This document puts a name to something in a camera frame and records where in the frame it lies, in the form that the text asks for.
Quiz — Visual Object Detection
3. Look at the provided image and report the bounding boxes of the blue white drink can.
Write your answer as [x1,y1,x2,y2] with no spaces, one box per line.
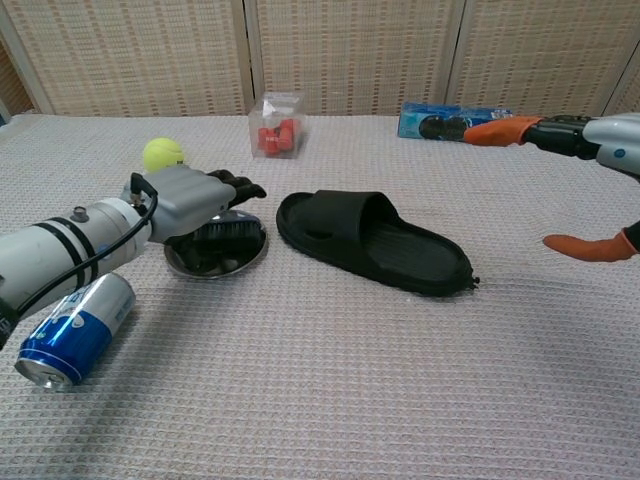
[14,272,137,392]

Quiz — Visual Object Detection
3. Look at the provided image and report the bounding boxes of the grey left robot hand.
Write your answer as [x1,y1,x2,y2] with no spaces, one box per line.
[148,167,269,247]

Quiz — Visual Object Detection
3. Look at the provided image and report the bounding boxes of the grey handled brush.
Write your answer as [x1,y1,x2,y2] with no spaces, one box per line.
[192,210,265,251]

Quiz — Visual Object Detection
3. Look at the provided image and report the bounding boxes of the round stainless steel plate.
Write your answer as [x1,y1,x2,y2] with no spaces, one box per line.
[163,209,270,281]

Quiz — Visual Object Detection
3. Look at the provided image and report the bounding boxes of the beige waffle tablecloth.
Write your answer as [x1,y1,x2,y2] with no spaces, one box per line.
[0,113,640,480]

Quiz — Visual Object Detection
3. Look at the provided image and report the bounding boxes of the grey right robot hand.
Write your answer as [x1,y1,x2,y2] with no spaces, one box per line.
[462,112,640,264]

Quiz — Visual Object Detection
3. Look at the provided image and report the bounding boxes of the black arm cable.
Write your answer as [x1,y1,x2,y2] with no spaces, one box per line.
[9,172,160,317]

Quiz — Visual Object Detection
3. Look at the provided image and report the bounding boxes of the red plastic cylinders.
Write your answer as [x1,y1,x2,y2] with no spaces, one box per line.
[257,118,300,157]

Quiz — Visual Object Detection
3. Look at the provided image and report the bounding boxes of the woven folding screen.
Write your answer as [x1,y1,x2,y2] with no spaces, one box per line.
[0,0,640,119]

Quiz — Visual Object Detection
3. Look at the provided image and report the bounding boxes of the black velcro strap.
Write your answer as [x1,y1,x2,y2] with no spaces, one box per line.
[0,298,20,351]

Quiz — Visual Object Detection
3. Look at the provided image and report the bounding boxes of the blue cookie box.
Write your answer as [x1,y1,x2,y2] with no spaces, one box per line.
[397,102,516,141]

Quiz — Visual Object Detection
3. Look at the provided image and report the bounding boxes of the clear plastic box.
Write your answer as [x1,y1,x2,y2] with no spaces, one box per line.
[248,92,308,161]

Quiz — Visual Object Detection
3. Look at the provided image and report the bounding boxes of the black rubber slipper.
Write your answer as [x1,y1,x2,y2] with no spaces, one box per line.
[275,189,484,297]

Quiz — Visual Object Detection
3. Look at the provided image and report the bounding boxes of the yellow tennis ball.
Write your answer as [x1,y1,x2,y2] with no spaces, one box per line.
[142,137,185,174]

